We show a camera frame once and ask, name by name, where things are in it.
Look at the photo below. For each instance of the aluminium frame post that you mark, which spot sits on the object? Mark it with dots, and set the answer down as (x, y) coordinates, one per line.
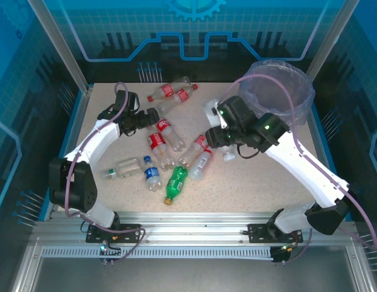
(62, 45)
(331, 33)

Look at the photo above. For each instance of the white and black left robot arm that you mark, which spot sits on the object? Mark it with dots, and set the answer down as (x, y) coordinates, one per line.
(93, 140)

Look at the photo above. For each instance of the white bottle with red cap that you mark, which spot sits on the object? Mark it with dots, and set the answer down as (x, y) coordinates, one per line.
(200, 165)

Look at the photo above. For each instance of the clear bottle with white cap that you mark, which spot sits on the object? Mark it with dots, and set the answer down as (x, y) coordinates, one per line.
(228, 155)

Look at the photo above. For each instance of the green plastic bottle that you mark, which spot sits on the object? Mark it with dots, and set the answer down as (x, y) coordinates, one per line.
(176, 182)

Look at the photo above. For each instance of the clear square bottle green cap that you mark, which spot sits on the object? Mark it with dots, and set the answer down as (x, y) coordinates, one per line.
(128, 167)

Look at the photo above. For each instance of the aluminium base rail beam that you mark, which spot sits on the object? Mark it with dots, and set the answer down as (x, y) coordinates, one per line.
(191, 219)

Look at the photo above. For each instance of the translucent grey plastic bin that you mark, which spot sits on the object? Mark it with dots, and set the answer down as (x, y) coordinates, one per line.
(298, 117)

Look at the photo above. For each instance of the aluminium table side rail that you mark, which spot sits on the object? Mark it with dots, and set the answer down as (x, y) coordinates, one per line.
(80, 121)

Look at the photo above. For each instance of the clear bottle with blue cap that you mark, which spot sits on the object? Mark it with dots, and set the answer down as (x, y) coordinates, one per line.
(151, 173)

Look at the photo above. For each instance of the steel tray panel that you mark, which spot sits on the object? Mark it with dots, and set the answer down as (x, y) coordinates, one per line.
(191, 276)

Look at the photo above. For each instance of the clear plastic-lined bin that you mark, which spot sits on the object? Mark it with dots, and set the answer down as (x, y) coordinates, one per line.
(307, 88)

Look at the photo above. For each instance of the clear red-label cola bottle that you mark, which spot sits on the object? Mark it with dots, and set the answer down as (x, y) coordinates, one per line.
(163, 125)
(167, 90)
(200, 141)
(156, 142)
(182, 95)

